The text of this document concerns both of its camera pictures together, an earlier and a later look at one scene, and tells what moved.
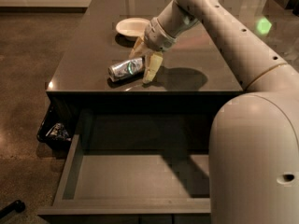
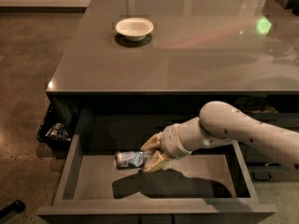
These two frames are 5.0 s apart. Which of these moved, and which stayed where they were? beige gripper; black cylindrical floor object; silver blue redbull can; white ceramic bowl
Moved: silver blue redbull can; beige gripper
Stayed: black cylindrical floor object; white ceramic bowl
